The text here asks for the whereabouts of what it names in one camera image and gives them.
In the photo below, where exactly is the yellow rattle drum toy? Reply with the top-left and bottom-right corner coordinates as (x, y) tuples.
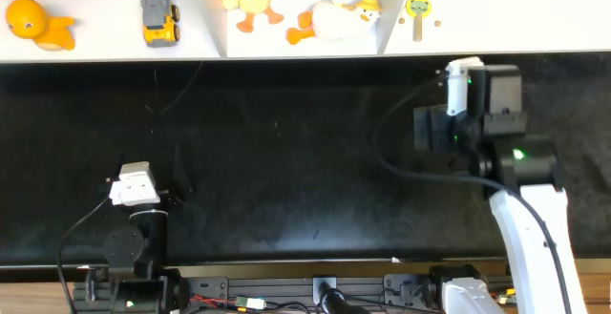
(397, 0), (443, 44)

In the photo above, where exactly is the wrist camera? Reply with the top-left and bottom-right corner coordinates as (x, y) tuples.
(444, 56), (485, 117)
(108, 160), (162, 208)

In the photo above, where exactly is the black cable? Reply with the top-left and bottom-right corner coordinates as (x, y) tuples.
(56, 197), (114, 314)
(373, 73), (508, 196)

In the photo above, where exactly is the grey and yellow toy truck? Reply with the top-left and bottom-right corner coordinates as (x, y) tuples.
(139, 0), (181, 49)

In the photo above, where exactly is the orange rubber toy figure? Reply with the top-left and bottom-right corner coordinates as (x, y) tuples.
(5, 0), (77, 52)

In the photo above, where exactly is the white plush duck with hat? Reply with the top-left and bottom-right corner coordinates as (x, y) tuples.
(285, 0), (383, 47)

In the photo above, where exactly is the white shelf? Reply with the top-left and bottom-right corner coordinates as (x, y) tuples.
(0, 0), (611, 65)

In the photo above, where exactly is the mounting rail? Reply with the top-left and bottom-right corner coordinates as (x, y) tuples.
(71, 268), (522, 314)

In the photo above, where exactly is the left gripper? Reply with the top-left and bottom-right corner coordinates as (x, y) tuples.
(116, 140), (193, 207)

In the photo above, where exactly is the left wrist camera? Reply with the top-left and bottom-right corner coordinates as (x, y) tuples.
(108, 160), (162, 208)

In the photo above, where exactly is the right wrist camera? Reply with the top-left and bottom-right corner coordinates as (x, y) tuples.
(444, 56), (485, 117)

